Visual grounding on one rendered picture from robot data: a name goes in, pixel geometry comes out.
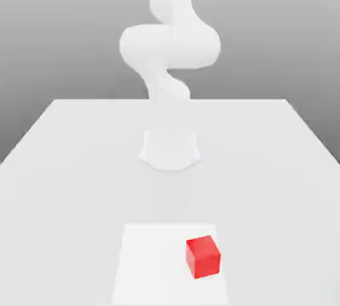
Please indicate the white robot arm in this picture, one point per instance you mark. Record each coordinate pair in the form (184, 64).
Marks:
(170, 45)

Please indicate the small red cube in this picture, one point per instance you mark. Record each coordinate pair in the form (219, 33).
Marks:
(203, 257)

